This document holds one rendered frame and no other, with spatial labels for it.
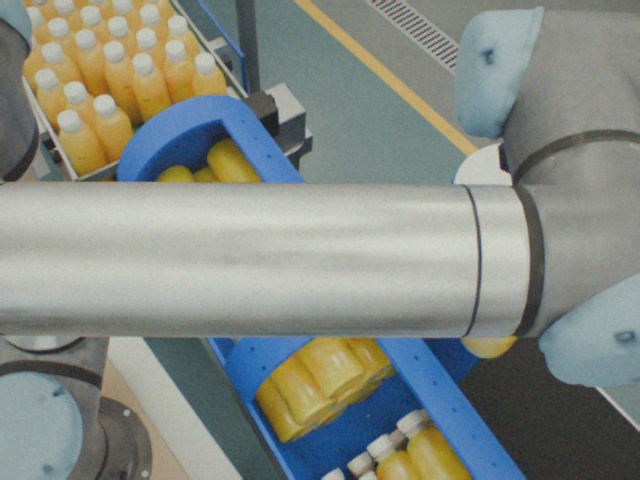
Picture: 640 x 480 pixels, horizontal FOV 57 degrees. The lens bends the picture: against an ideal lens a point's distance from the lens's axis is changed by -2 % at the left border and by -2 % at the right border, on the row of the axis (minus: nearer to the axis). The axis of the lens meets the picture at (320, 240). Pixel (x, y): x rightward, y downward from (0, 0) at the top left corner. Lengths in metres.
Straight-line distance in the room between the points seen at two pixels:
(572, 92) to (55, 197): 0.26
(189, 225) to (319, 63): 2.59
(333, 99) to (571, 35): 2.36
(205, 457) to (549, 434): 1.36
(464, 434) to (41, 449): 0.51
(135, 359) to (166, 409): 0.09
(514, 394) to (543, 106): 1.74
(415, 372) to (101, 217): 0.63
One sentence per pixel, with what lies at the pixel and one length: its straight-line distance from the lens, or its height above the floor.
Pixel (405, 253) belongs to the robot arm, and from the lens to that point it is 0.26.
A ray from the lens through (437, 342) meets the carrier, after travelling 1.61.
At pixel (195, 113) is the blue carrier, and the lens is 1.04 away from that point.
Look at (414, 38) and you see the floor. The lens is 3.02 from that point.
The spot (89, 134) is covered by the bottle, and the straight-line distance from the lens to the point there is 1.28.
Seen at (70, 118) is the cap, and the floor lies 1.11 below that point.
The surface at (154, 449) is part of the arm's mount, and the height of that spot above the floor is 1.16.
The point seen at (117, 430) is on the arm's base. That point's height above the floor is 1.21.
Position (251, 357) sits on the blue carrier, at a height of 1.19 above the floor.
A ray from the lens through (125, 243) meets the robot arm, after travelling 0.27.
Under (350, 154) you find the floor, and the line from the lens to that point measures 2.52.
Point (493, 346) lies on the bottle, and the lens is 0.79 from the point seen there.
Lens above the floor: 2.01
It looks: 61 degrees down
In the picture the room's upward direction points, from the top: 5 degrees clockwise
